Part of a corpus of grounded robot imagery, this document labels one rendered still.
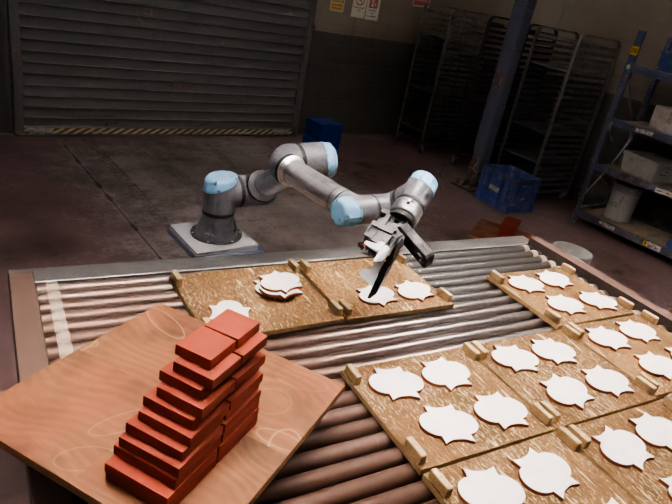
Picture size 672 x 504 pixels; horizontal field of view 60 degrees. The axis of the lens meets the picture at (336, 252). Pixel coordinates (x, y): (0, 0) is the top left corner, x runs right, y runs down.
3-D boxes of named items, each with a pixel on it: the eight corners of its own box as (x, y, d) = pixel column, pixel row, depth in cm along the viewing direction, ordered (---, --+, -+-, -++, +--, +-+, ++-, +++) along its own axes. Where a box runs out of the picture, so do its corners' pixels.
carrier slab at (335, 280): (295, 268, 198) (296, 263, 197) (394, 259, 218) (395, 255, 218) (347, 323, 171) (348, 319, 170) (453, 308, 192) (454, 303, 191)
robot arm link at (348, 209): (254, 139, 175) (350, 196, 140) (285, 138, 181) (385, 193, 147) (250, 176, 180) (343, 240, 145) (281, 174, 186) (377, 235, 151)
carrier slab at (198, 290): (168, 280, 175) (168, 275, 175) (289, 267, 197) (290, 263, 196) (209, 346, 149) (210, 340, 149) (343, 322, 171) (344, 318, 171)
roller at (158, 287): (37, 304, 160) (36, 289, 158) (532, 257, 258) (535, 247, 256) (39, 314, 156) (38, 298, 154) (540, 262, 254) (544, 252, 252)
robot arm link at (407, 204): (420, 223, 147) (425, 202, 141) (413, 235, 145) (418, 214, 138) (393, 212, 149) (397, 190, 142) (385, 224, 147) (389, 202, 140)
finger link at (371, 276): (353, 290, 142) (368, 255, 142) (375, 300, 140) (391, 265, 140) (350, 290, 139) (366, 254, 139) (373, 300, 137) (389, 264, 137)
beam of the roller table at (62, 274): (8, 287, 168) (7, 269, 166) (518, 246, 273) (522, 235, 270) (9, 303, 162) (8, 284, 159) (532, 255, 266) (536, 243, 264)
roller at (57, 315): (40, 324, 152) (40, 308, 150) (549, 268, 250) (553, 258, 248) (42, 334, 149) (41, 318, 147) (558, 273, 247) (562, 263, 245)
